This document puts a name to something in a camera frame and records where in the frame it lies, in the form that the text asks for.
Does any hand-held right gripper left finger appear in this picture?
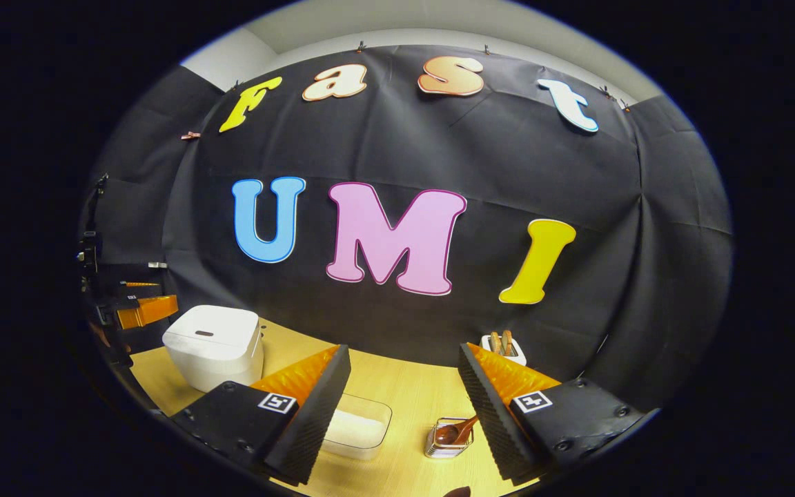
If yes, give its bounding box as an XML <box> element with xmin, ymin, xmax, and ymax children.
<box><xmin>171</xmin><ymin>344</ymin><xmax>352</xmax><ymax>486</ymax></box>

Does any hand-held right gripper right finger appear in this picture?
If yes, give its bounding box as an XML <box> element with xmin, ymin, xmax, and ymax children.
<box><xmin>458</xmin><ymin>342</ymin><xmax>647</xmax><ymax>484</ymax></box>

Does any white rice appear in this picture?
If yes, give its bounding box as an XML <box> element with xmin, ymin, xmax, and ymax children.
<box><xmin>325</xmin><ymin>410</ymin><xmax>386</xmax><ymax>453</ymax></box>

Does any brown wooden spoon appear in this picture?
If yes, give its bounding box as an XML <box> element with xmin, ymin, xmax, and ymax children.
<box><xmin>434</xmin><ymin>414</ymin><xmax>480</xmax><ymax>446</ymax></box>

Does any wire chopstick holder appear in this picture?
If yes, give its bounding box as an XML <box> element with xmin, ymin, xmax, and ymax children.
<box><xmin>424</xmin><ymin>416</ymin><xmax>475</xmax><ymax>460</ymax></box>

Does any white rice cooker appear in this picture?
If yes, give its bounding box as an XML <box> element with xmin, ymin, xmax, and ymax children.
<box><xmin>162</xmin><ymin>304</ymin><xmax>265</xmax><ymax>393</ymax></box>

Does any white toaster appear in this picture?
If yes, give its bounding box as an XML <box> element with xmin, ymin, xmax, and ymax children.
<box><xmin>480</xmin><ymin>333</ymin><xmax>528</xmax><ymax>367</ymax></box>

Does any clear plastic container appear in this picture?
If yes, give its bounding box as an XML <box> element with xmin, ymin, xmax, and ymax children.
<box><xmin>320</xmin><ymin>393</ymin><xmax>393</xmax><ymax>461</ymax></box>

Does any black backdrop cloth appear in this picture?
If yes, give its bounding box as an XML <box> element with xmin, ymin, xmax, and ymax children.
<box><xmin>80</xmin><ymin>45</ymin><xmax>734</xmax><ymax>415</ymax></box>

